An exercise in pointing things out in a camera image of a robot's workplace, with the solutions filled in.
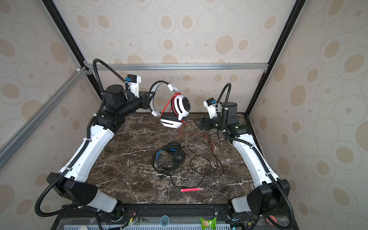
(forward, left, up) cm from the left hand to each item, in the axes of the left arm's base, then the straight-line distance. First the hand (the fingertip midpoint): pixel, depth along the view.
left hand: (156, 90), depth 64 cm
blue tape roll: (-46, -3, -45) cm, 64 cm away
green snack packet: (-47, -26, -43) cm, 69 cm away
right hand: (-3, -21, -16) cm, 26 cm away
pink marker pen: (-31, -15, -46) cm, 57 cm away
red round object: (-48, -39, -12) cm, 63 cm away
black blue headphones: (-13, -9, -37) cm, 40 cm away
